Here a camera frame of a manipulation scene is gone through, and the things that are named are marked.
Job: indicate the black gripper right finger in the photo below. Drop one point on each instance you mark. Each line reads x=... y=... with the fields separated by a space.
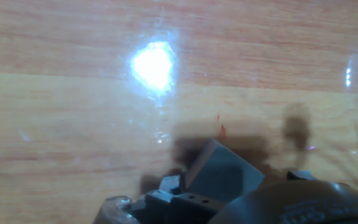
x=299 y=175

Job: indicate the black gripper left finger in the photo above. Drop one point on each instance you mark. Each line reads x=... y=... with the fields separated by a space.
x=179 y=208

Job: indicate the medium wooden block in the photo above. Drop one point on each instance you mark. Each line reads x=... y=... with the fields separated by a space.
x=222 y=174

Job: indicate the glossy wooden board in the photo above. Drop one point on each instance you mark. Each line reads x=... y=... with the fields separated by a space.
x=73 y=124

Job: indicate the clear plastic mount piece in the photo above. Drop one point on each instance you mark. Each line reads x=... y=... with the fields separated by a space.
x=113 y=210

